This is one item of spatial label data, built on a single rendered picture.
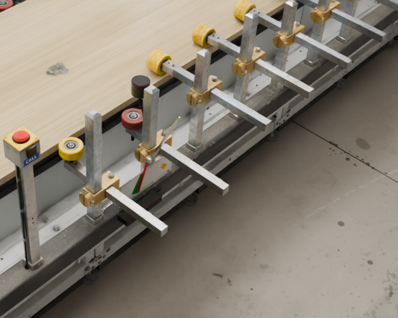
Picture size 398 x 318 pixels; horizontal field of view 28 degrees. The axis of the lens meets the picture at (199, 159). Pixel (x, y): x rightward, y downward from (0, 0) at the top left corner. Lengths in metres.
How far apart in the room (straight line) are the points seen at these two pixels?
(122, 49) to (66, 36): 0.22
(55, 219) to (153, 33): 0.84
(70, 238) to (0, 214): 0.24
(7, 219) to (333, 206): 1.69
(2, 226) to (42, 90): 0.50
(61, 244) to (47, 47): 0.81
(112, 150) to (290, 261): 1.04
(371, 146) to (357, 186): 0.32
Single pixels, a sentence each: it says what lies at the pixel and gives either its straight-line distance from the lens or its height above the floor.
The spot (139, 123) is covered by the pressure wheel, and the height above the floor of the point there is 0.90.
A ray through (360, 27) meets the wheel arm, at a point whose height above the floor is 0.95.
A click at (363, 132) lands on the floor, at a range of 4.22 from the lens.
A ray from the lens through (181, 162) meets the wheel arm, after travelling 2.60.
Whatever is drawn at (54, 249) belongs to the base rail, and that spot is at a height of 0.70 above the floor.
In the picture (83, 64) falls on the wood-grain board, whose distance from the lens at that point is 2.92.
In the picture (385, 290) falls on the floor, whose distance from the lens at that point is 3.51.
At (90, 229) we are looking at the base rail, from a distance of 2.60.
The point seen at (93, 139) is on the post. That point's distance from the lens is 2.35.
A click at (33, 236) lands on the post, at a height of 0.84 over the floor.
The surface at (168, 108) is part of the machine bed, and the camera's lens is 3.02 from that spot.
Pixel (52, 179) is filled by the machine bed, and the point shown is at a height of 0.74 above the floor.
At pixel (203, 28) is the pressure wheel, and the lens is 3.00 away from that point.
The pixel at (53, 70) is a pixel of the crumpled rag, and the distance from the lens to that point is 2.89.
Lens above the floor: 2.65
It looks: 43 degrees down
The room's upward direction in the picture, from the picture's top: 6 degrees clockwise
